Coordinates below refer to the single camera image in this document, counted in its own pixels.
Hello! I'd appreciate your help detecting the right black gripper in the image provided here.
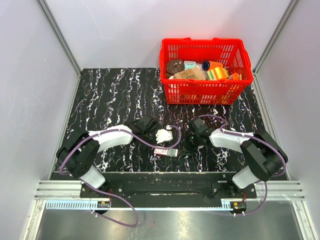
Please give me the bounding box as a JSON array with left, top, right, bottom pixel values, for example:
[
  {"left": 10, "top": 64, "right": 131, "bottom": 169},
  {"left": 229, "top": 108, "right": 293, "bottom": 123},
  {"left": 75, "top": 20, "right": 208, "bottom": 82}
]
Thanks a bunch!
[{"left": 177, "top": 131, "right": 202, "bottom": 157}]

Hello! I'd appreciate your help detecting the orange small packet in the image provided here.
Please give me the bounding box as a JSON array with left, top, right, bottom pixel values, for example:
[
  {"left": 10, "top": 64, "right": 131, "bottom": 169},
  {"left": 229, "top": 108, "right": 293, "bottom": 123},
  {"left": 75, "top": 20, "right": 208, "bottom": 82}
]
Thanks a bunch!
[{"left": 227, "top": 72, "right": 242, "bottom": 81}]

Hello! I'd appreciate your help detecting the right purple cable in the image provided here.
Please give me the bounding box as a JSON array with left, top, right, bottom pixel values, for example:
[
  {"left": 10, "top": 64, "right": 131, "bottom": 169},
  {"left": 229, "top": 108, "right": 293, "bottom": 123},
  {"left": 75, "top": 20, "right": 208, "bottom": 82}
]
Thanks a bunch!
[{"left": 197, "top": 114, "right": 288, "bottom": 216}]

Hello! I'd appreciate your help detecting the red white staple box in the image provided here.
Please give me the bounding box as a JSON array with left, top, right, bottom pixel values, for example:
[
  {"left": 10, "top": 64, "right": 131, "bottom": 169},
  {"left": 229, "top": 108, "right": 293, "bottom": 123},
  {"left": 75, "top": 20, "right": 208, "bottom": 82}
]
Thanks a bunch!
[{"left": 153, "top": 148, "right": 178, "bottom": 157}]

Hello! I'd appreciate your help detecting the black mounting base plate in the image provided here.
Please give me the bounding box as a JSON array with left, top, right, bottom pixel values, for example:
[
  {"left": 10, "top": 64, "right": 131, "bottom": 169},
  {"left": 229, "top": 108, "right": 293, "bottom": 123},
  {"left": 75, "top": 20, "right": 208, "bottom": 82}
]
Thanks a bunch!
[{"left": 79, "top": 171, "right": 257, "bottom": 200}]

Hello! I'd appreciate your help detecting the teal white box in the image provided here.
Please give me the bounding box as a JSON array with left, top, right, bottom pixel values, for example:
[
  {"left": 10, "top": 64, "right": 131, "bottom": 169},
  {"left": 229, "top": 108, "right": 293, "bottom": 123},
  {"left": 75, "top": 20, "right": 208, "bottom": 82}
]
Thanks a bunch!
[{"left": 184, "top": 60, "right": 197, "bottom": 70}]

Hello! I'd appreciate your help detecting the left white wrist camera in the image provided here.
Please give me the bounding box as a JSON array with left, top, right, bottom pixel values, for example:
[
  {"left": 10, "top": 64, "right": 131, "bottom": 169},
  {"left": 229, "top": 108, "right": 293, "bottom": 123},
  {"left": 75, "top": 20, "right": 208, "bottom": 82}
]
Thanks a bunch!
[{"left": 155, "top": 125, "right": 173, "bottom": 144}]

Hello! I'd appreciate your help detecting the brown cardboard packet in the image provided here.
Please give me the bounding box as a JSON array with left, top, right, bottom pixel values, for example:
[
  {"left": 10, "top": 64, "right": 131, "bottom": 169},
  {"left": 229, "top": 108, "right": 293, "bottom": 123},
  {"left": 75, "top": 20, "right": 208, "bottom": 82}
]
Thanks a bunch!
[{"left": 173, "top": 67, "right": 207, "bottom": 80}]

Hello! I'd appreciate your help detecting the red plastic basket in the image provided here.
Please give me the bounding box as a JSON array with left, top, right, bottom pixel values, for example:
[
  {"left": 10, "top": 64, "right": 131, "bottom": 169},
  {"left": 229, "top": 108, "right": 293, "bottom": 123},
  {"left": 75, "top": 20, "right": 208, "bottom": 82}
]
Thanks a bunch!
[{"left": 159, "top": 38, "right": 253, "bottom": 105}]

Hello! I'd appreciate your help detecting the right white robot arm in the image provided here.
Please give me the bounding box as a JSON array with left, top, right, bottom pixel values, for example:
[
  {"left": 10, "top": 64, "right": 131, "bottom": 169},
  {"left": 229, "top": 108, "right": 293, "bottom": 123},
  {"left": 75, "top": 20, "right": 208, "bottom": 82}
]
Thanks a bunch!
[{"left": 184, "top": 115, "right": 288, "bottom": 198}]

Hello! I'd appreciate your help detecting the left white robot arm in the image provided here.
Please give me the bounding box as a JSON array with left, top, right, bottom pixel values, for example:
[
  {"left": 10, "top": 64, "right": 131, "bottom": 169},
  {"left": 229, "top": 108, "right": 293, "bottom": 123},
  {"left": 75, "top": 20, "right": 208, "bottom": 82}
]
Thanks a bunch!
[{"left": 56, "top": 115, "right": 158, "bottom": 198}]

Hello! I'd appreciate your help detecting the yellow green striped box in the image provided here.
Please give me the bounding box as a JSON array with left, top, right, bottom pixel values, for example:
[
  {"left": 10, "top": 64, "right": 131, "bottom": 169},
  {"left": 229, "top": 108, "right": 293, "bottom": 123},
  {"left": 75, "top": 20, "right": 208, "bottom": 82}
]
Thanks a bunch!
[{"left": 206, "top": 67, "right": 230, "bottom": 81}]

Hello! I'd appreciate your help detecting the brown round item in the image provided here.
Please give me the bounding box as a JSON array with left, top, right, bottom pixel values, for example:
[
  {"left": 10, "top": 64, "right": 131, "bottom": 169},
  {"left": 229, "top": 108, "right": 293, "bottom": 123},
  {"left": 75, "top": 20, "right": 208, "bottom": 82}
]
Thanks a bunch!
[{"left": 166, "top": 59, "right": 185, "bottom": 76}]

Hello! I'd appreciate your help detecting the orange bottle blue cap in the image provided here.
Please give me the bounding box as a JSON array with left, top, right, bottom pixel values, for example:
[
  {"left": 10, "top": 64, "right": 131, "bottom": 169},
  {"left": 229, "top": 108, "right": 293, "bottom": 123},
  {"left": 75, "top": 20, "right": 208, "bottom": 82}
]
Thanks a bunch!
[{"left": 201, "top": 60, "right": 224, "bottom": 71}]

